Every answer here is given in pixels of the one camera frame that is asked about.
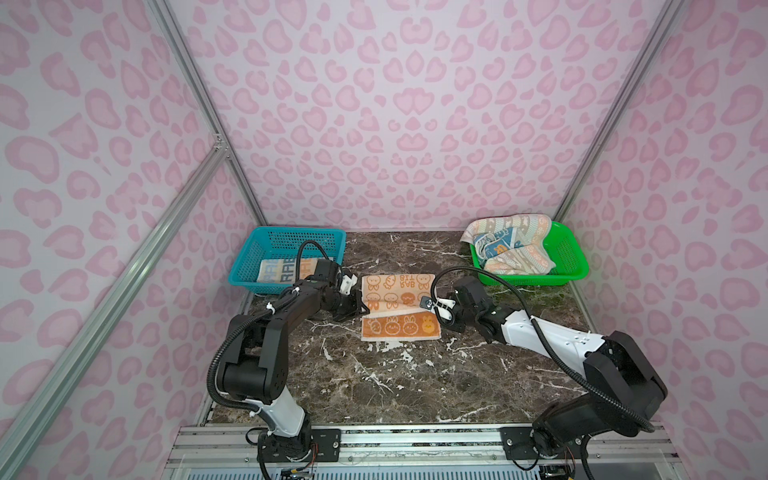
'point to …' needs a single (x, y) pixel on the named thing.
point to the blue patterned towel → (489, 245)
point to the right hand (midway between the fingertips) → (444, 302)
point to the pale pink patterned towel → (529, 228)
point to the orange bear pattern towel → (391, 307)
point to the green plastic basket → (571, 263)
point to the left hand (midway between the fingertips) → (370, 306)
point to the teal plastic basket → (264, 243)
